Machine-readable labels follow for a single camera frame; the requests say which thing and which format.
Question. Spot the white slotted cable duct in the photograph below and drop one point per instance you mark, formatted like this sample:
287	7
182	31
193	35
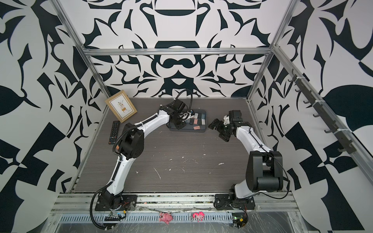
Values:
210	217

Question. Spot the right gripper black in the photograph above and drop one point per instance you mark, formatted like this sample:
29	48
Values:
215	122

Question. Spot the black remote control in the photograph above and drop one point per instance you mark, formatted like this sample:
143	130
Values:
114	132

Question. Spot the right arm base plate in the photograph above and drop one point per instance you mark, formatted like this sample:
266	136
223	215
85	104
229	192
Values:
226	202

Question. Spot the small circuit board left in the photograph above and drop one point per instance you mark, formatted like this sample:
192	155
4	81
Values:
116	216

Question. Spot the black wall hook rail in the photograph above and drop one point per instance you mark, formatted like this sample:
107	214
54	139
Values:
324	111

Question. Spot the small circuit board right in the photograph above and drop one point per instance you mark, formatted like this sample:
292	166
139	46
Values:
240	221

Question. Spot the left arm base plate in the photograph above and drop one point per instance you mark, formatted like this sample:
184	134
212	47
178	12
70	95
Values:
125	202

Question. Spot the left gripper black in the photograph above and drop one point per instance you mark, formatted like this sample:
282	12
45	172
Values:
183	124

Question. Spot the pink toy right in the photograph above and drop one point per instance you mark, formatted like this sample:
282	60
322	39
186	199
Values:
198	216

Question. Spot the pink toy left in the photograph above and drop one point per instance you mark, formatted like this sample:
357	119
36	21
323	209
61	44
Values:
165	217

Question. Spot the dark grey storage tray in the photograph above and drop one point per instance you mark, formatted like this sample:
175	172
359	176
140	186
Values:
190	123

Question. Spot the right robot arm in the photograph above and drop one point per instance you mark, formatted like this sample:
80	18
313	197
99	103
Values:
264	172

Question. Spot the pink toy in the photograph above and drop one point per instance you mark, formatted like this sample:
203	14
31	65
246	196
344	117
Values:
165	217
198	216

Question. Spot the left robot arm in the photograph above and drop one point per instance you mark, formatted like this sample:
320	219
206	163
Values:
130	145

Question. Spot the wooden picture frame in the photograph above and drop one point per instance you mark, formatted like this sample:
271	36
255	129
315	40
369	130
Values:
121	106

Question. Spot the small circuit board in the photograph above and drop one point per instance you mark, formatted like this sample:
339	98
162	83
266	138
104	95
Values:
116	216
240	221

